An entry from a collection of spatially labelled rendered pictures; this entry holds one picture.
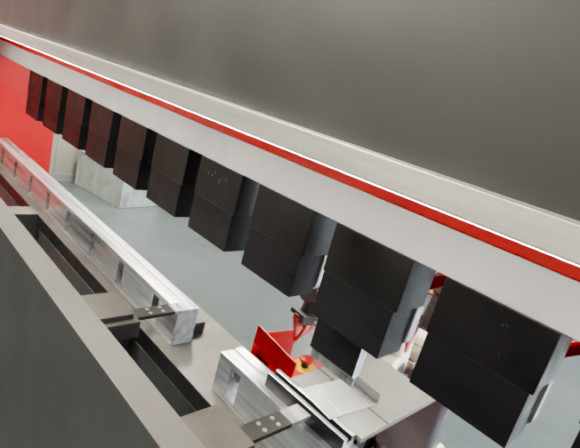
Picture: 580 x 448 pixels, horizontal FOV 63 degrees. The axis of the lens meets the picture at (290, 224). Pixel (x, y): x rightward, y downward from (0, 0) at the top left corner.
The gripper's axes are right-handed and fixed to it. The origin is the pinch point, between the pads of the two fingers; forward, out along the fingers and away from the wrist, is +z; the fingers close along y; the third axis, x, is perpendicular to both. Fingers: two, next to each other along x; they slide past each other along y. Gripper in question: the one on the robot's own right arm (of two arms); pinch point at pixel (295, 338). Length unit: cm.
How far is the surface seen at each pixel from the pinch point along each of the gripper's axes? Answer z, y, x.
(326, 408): -13, 42, 45
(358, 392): -15, 32, 44
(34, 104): -26, 61, -111
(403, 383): -18, 19, 45
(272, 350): 1.9, 13.0, 4.4
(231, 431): -11, 65, 46
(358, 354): -26, 48, 49
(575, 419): 24, -258, 37
